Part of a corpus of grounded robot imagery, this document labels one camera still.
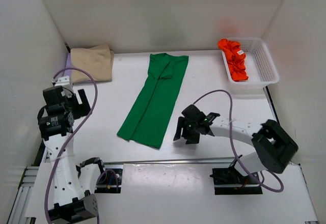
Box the purple cable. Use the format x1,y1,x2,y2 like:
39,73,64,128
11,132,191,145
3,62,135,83
193,90,285,193
44,67,120,224

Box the orange t shirt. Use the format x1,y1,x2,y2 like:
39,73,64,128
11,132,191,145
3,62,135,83
218,38,249,82

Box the aluminium frame rail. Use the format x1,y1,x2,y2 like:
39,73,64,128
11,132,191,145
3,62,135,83
7,53,291,224

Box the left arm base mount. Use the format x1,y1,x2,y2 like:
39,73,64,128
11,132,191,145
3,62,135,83
95,164,123,194

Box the white plastic basket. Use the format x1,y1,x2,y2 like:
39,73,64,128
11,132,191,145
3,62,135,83
222,37,279,94

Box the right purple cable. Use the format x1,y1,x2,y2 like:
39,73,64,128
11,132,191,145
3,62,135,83
193,90,285,193

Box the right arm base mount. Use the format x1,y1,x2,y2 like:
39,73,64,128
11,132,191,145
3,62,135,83
210,166,263,195

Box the green t shirt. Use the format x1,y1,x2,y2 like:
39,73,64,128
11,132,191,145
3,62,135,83
117,53,189,149

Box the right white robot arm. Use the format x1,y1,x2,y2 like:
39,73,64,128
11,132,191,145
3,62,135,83
174,104,298,177

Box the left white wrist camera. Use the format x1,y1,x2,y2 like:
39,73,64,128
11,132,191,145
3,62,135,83
51,76,72,88

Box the white front board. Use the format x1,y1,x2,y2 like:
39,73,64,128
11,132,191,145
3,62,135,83
24,162,319,222

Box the beige t shirt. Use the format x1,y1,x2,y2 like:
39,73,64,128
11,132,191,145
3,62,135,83
70,44,114,82

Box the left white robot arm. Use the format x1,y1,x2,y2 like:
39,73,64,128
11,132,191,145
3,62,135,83
38,86,105,223

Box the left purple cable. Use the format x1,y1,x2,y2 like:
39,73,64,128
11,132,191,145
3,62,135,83
44,67,120,224

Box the purple t shirt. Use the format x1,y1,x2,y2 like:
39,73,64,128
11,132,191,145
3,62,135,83
64,53,73,83

